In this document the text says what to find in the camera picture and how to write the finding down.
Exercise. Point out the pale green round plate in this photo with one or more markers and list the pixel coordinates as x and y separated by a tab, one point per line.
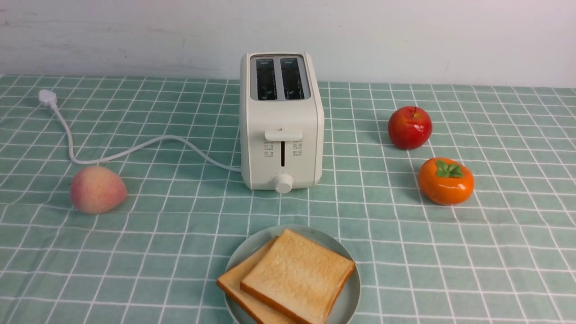
348	300

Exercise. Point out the toast slice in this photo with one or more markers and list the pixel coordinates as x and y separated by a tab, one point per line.
259	310
300	277

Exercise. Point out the pink peach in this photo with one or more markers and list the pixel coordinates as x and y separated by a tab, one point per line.
95	190

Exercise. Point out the green checkered tablecloth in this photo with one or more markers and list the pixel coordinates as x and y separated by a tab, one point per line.
504	256

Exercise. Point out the red apple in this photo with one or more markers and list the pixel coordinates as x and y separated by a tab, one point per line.
409	127

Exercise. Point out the white two-slot toaster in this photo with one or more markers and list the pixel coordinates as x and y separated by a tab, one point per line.
281	122

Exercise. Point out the orange persimmon with green leaf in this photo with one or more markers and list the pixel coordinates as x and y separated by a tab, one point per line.
445	181

